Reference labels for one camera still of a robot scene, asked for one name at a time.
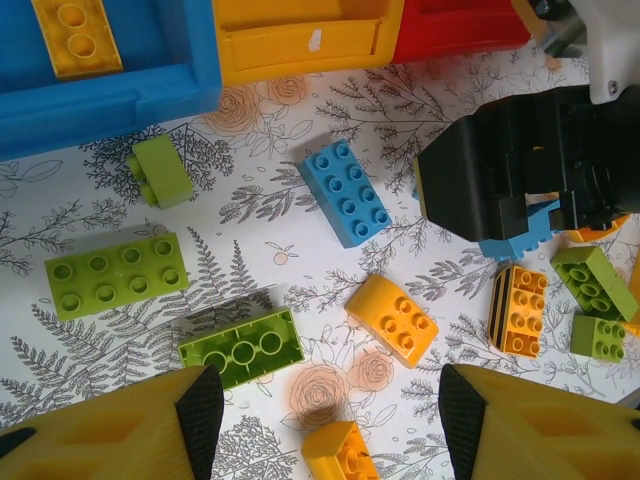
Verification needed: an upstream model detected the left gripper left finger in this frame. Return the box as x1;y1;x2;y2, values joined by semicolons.
0;363;225;480

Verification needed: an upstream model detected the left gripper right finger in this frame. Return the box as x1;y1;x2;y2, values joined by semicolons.
438;363;640;480

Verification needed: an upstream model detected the yellow black-striped Duplo brick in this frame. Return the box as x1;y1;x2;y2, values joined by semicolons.
488;264;550;359

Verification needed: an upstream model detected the blue eight-stud Duplo brick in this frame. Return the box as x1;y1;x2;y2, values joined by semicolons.
298;140;394;249

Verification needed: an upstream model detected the green eight-stud Duplo brick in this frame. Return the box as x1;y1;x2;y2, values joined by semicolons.
177;307;306;391
43;231;190;322

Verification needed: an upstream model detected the yellow curved Duplo brick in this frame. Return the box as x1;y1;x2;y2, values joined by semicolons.
344;273;440;371
300;420;381;480

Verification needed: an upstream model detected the small green Duplo brick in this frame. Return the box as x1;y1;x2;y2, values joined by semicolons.
125;135;195;209
569;313;627;364

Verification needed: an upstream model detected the red plastic bin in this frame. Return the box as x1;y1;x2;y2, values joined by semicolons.
389;0;532;65

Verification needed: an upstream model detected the floral patterned table covering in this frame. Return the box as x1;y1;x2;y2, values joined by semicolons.
0;34;640;480

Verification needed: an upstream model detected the yellow plastic bin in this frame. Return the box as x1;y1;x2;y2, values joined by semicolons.
212;0;405;90

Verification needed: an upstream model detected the blue plastic bin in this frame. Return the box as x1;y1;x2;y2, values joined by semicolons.
0;0;224;162

